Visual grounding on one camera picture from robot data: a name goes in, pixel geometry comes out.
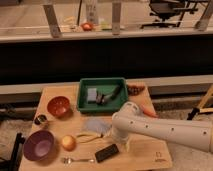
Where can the orange carrot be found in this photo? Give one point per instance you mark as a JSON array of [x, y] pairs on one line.
[[148, 112]]

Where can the red bowl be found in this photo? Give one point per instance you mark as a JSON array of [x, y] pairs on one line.
[[58, 106]]

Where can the brown red food item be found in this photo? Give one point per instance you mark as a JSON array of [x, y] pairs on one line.
[[135, 89]]

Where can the black eraser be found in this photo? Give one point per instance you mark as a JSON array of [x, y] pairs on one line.
[[106, 153]]

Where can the purple bowl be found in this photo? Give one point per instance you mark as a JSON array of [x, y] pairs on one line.
[[38, 145]]

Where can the black chair at left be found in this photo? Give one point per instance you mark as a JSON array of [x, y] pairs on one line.
[[11, 164]]

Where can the green plastic tray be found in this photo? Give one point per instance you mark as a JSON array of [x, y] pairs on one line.
[[105, 86]]

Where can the metal fork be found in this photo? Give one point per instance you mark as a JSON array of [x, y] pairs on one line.
[[70, 160]]

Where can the dark tool in tray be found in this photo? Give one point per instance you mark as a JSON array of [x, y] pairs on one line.
[[105, 98]]

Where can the black stand beside table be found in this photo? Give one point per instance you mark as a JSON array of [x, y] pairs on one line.
[[193, 113]]

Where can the grey cloth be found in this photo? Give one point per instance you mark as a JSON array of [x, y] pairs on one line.
[[96, 125]]

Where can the small dark tin can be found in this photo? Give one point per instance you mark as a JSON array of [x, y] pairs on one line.
[[41, 120]]

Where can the black office chair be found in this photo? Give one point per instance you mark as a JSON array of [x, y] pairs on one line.
[[170, 13]]

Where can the grey sponge block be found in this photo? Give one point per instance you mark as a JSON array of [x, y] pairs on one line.
[[91, 95]]

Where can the yellow handled pliers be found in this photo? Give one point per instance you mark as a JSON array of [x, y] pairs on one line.
[[87, 137]]

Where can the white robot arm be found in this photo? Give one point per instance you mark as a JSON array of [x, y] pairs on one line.
[[190, 133]]

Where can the red apple on shelf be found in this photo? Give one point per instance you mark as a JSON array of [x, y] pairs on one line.
[[87, 26]]

